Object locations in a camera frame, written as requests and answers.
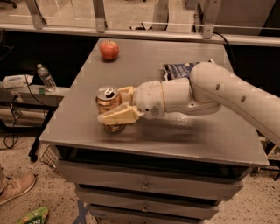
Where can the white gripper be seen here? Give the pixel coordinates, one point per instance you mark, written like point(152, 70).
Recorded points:
point(149, 97)

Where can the orange soda can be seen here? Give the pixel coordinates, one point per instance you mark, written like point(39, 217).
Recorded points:
point(107, 98)

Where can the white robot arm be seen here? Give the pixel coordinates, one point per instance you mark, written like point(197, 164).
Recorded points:
point(207, 88)

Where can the red apple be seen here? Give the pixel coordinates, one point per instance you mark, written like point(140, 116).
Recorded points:
point(109, 50)

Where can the blue chip bag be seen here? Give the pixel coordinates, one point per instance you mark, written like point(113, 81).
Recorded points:
point(177, 71)

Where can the clear plastic water bottle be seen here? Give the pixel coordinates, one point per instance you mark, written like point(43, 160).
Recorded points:
point(46, 77)

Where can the grey drawer cabinet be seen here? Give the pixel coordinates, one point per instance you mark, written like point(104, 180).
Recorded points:
point(172, 170)

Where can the low grey side bench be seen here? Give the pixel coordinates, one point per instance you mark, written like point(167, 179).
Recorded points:
point(30, 98)

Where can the white wipes packet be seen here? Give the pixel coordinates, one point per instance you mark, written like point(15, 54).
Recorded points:
point(17, 81)

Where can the tan sneaker shoe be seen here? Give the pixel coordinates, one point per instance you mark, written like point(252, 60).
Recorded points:
point(10, 188)

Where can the green snack package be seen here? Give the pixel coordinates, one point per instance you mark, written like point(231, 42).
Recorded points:
point(37, 216)

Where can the wire mesh basket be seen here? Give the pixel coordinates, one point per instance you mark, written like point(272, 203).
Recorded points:
point(49, 158)

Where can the metal window railing frame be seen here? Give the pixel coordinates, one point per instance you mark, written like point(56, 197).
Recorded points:
point(240, 22)

